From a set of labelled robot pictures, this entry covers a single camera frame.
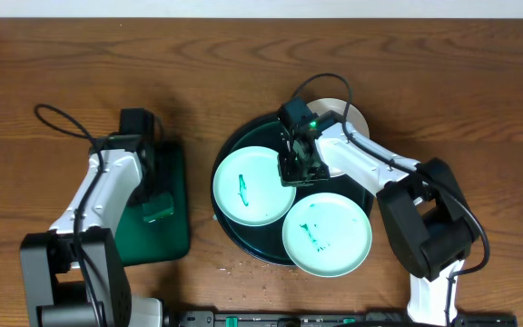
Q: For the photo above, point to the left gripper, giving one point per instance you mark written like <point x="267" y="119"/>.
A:
<point x="153" y="195"/>

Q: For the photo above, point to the green scouring sponge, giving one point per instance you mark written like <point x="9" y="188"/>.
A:
<point x="157" y="207"/>

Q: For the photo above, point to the white plate with green stain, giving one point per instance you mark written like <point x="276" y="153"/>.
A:
<point x="357" y="118"/>

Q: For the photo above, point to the mint plate front on tray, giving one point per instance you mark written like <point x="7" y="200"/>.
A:
<point x="327" y="235"/>

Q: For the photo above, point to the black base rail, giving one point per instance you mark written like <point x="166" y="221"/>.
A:
<point x="235" y="319"/>

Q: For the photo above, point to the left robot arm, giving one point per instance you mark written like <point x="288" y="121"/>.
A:
<point x="73" y="273"/>

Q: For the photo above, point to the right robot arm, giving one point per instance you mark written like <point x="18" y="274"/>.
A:
<point x="428" y="222"/>

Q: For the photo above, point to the mint plate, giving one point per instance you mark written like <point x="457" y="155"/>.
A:
<point x="247" y="187"/>
<point x="327" y="235"/>

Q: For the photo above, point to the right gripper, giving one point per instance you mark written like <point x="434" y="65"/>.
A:
<point x="289" y="177"/>

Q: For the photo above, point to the round dark green tray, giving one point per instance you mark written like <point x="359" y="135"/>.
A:
<point x="265" y="242"/>

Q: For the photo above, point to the rectangular dark green tray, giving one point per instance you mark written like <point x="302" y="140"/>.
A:
<point x="166" y="239"/>

